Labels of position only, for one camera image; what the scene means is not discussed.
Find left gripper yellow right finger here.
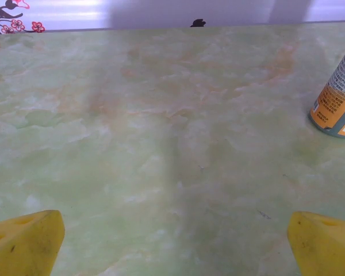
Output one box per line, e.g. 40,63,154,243
286,211,345,276

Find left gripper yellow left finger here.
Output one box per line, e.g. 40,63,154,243
0,209,66,276

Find grey can with orange cap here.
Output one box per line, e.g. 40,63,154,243
309,36,345,139

